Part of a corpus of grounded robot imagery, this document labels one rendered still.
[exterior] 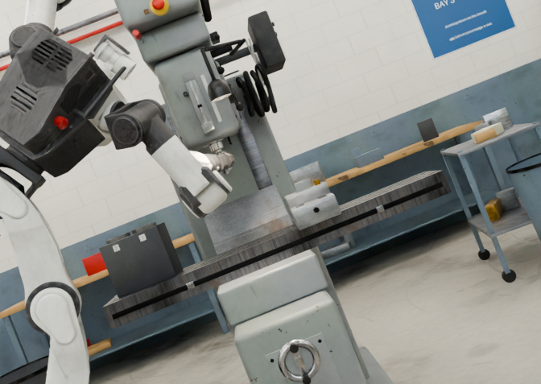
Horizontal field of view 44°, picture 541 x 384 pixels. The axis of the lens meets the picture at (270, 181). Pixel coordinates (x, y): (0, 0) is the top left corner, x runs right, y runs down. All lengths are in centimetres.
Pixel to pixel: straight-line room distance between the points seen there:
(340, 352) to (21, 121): 110
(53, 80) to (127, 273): 82
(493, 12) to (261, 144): 479
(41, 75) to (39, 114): 11
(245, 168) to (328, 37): 415
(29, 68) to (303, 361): 108
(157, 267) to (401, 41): 494
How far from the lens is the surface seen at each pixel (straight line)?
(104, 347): 626
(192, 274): 230
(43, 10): 225
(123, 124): 184
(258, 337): 202
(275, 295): 217
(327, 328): 203
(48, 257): 195
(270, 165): 276
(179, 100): 232
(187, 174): 186
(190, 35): 232
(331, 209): 220
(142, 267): 238
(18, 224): 193
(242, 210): 273
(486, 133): 432
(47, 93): 186
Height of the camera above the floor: 114
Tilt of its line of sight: 1 degrees down
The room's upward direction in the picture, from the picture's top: 22 degrees counter-clockwise
